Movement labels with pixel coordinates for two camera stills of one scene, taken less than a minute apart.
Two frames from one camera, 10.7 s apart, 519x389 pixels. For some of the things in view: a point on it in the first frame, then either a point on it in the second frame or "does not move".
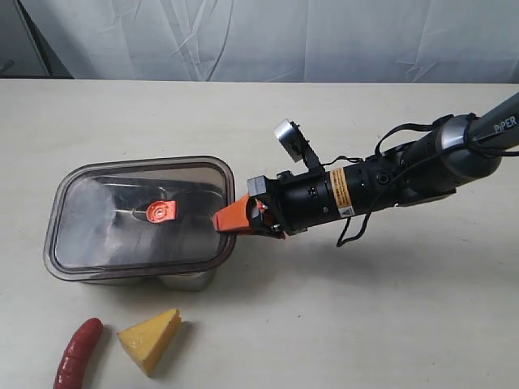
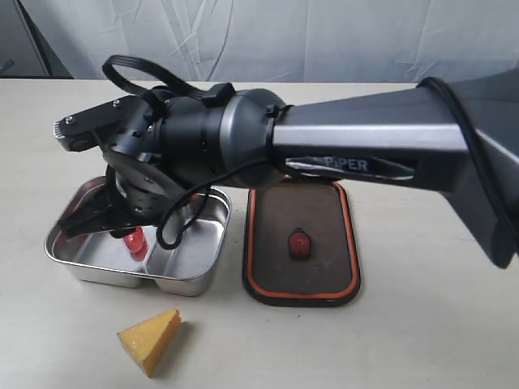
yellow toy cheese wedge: (147, 341) does not move
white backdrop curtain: (361, 41) does not move
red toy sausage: (74, 359) to (137, 244)
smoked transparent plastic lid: (139, 218) to (299, 247)
